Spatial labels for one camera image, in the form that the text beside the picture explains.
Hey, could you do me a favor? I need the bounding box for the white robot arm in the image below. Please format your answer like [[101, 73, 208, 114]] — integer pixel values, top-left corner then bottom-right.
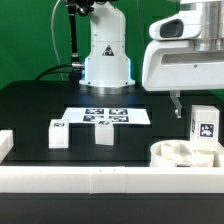
[[80, 0, 224, 115]]

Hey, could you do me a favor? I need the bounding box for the white round stool seat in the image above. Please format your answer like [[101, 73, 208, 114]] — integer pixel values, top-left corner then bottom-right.
[[150, 140, 214, 168]]

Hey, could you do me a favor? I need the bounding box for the white marker sheet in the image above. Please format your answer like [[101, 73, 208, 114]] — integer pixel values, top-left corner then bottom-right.
[[62, 107, 151, 125]]

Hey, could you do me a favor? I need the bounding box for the grey hanging cable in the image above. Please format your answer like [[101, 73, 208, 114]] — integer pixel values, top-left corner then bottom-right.
[[50, 0, 65, 81]]

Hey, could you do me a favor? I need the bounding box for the white left fence bar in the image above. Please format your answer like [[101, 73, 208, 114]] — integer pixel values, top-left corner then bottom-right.
[[0, 130, 14, 163]]

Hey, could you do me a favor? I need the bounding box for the black base cable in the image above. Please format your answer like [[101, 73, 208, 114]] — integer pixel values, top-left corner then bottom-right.
[[34, 64, 74, 82]]

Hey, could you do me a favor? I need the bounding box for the white front fence bar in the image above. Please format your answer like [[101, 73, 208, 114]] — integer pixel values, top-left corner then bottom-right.
[[0, 166, 224, 194]]

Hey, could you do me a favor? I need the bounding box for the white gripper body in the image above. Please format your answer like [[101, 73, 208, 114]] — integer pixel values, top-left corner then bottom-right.
[[142, 12, 224, 91]]

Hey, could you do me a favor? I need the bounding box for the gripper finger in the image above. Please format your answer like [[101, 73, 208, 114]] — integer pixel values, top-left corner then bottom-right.
[[170, 91, 182, 119]]

